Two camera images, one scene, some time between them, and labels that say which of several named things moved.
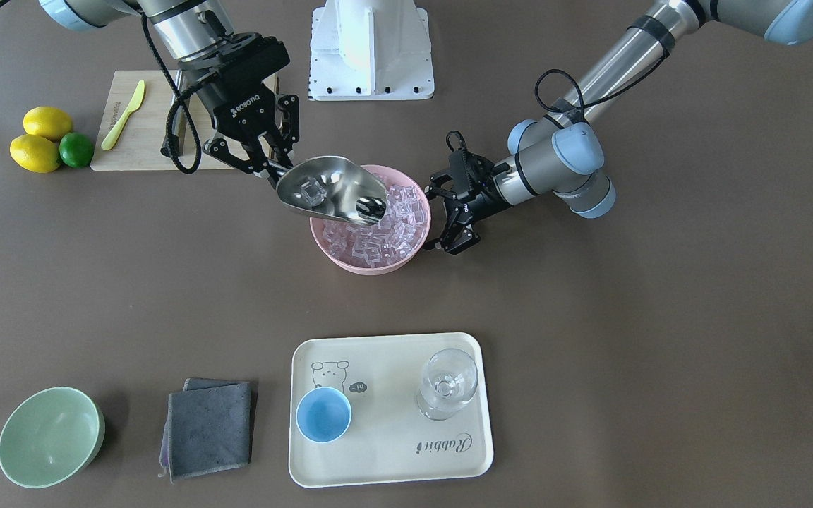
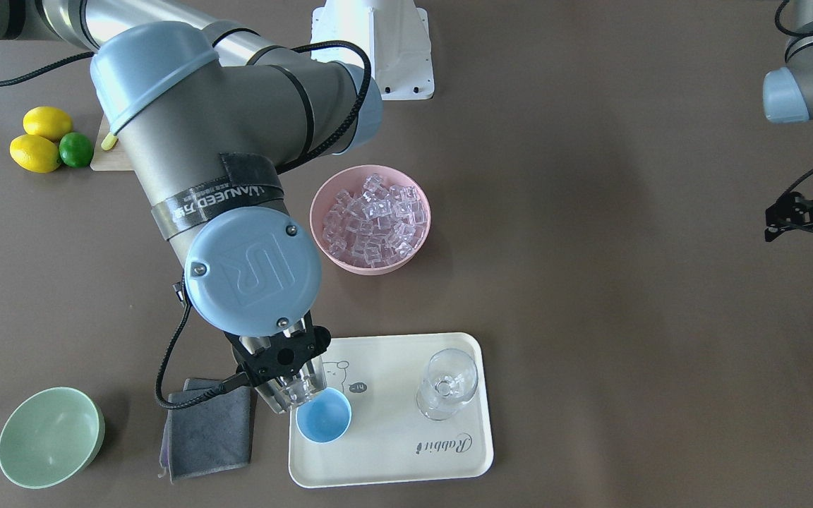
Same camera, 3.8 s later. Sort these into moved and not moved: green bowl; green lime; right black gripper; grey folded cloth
Moved: right black gripper
Not moved: green lime; grey folded cloth; green bowl
